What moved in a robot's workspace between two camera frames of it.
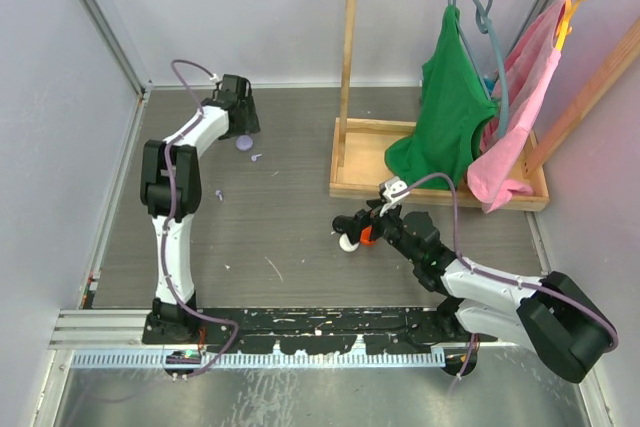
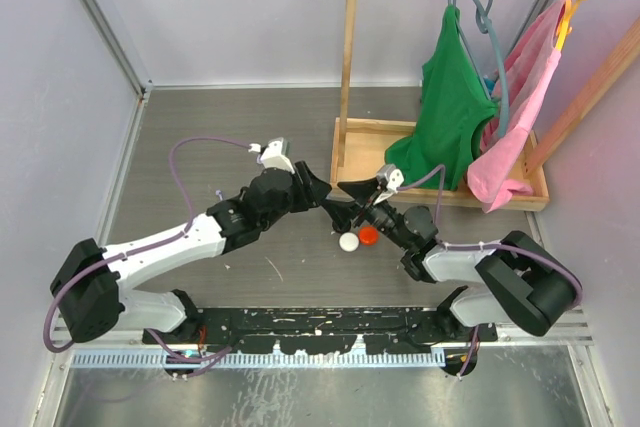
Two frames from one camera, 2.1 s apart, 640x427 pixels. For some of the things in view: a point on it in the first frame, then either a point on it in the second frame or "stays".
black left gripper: (250, 125) -> (310, 189)
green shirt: (454, 98) stays
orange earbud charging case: (366, 235) stays
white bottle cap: (346, 245) stays
